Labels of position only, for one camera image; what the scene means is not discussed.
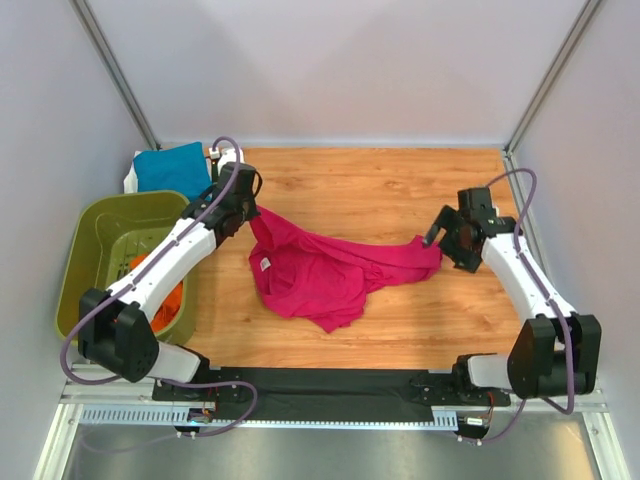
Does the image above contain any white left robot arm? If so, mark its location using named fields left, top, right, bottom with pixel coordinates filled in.
left=72, top=162, right=262, bottom=401

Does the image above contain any black cloth strip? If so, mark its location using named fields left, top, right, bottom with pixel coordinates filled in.
left=238, top=367, right=433, bottom=422

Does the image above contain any folded blue t shirt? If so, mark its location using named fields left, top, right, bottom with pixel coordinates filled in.
left=131, top=142, right=212, bottom=200

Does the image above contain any aluminium corner post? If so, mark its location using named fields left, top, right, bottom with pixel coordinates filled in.
left=69, top=0, right=161, bottom=150
left=503, top=0, right=605, bottom=158

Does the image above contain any aluminium front rail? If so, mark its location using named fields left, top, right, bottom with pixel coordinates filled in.
left=59, top=363, right=608, bottom=413

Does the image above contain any slotted grey cable duct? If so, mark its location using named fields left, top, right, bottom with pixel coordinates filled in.
left=78, top=405, right=491, bottom=432

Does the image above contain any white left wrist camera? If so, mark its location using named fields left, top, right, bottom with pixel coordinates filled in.
left=205, top=147, right=237, bottom=177

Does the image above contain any right aluminium corner post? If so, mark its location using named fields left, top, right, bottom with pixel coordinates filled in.
left=503, top=0, right=605, bottom=158

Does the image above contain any left aluminium corner post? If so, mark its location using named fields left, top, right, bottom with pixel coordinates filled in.
left=69, top=0, right=161, bottom=150

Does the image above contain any orange t shirt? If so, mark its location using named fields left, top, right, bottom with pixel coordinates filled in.
left=150, top=282, right=184, bottom=333

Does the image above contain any olive green plastic basket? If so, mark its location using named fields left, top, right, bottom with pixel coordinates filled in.
left=55, top=191, right=188, bottom=338

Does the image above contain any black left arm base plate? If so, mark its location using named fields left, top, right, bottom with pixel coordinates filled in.
left=152, top=368, right=252, bottom=403

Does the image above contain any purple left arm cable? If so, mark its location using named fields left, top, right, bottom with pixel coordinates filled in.
left=59, top=135, right=242, bottom=385

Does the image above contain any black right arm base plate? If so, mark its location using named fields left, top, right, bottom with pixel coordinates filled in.
left=409, top=371, right=511, bottom=407

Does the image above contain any folded white t shirt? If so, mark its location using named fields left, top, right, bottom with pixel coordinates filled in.
left=123, top=166, right=138, bottom=194

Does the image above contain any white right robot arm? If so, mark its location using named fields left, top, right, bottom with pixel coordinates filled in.
left=423, top=187, right=602, bottom=404

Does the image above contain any magenta pink t shirt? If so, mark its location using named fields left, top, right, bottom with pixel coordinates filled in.
left=248, top=207, right=443, bottom=333

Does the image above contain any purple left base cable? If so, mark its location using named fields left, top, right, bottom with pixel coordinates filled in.
left=79, top=379, right=261, bottom=454

